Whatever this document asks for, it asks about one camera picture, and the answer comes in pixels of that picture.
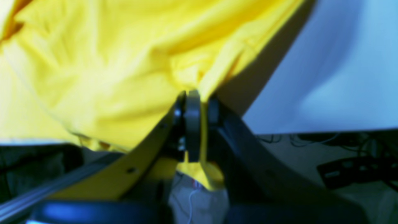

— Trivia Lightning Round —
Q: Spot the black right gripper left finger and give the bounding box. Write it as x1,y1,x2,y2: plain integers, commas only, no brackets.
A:
28,90,201,224

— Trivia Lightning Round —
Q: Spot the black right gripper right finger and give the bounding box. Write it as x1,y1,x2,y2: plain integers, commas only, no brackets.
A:
207,97,369,224

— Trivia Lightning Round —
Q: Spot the orange t-shirt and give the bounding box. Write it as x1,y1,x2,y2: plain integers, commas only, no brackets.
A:
0,0,307,191

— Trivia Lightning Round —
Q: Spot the black power strip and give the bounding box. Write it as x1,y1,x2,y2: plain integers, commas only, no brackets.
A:
317,156,397,190

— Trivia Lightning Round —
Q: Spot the white background cable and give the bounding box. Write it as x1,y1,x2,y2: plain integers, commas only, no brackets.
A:
187,188,202,224

